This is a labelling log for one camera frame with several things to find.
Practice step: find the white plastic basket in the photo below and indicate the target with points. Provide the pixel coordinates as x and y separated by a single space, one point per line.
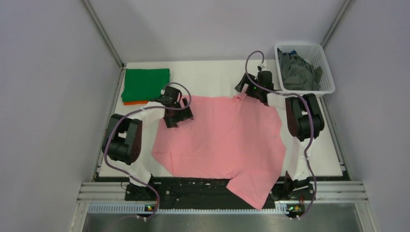
313 54

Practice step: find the folded orange t shirt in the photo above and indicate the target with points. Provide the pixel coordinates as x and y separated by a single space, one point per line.
134 102

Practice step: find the grey t shirt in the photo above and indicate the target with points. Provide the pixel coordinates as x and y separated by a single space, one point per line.
297 74

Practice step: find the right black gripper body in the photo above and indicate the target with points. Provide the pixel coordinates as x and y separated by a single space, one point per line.
253 91

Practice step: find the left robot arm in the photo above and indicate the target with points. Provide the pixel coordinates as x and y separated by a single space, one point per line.
122 143

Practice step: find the folded green t shirt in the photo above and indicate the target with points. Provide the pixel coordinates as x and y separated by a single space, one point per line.
144 84

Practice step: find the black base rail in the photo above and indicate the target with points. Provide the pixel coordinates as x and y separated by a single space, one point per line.
212 194

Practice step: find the blue garment in basket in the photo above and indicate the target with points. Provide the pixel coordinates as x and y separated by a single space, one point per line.
293 53

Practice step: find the pink t shirt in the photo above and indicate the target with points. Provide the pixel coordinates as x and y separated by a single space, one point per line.
234 138

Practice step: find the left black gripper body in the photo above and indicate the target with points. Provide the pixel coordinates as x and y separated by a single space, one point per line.
176 104

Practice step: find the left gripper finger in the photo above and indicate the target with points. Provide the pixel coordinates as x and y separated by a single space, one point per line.
171 121
185 114

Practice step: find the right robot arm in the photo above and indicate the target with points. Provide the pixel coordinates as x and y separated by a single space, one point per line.
304 122

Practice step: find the white slotted cable duct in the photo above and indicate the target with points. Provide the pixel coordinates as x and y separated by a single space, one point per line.
145 208

